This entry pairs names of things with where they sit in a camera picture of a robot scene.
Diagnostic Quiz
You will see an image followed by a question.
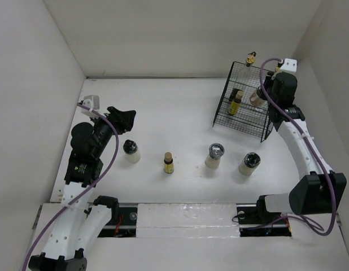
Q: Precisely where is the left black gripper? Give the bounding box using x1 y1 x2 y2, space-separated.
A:
90 106 134 158

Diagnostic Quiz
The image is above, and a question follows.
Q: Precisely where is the brown spice jar black cap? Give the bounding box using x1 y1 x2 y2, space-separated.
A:
249 86 267 107

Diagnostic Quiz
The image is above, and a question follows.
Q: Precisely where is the white spice jar black cap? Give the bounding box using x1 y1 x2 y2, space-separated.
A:
123 139 141 163

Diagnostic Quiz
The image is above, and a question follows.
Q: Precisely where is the glass bottle with dark liquid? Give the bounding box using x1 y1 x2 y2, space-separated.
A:
245 51 257 72

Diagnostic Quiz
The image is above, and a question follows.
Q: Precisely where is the small yellow bottle cork cap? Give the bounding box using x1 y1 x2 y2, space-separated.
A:
164 152 174 174
227 89 244 116

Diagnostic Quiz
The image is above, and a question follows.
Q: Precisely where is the spice jar black lid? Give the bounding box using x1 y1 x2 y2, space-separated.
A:
238 152 261 176

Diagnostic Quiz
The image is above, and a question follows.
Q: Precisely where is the spice jar silver lid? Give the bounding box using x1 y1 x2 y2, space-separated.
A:
205 143 225 169

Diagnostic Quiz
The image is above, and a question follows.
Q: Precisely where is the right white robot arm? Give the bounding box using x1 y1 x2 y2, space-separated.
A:
255 72 347 222

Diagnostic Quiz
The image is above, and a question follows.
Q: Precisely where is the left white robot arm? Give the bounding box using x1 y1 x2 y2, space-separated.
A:
22 104 136 270

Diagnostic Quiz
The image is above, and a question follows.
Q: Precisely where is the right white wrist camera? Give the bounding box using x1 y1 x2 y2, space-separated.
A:
272 58 297 78

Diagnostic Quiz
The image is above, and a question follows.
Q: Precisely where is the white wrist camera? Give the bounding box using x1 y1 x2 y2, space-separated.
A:
272 58 297 78
80 95 100 119

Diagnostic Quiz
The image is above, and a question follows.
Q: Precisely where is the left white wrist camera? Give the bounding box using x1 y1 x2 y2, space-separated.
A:
80 95 100 119

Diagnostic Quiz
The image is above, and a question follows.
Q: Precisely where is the black wire basket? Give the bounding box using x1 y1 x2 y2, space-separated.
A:
213 62 273 142

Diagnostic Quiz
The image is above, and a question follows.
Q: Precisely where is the black metal rail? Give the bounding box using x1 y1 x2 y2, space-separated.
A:
99 203 291 239

